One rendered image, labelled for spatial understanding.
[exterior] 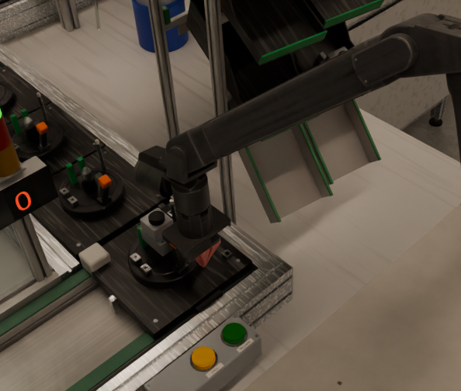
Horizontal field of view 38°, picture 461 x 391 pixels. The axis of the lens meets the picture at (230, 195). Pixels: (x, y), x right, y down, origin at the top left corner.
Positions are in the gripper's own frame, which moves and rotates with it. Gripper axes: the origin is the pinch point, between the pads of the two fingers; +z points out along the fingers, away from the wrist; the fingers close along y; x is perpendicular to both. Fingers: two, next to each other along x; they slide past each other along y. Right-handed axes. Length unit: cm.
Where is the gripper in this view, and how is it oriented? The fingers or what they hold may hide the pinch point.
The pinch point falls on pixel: (201, 261)
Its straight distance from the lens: 116.4
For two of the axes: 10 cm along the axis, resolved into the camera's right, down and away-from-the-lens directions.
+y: -7.4, 5.1, -4.5
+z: 0.7, 7.1, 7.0
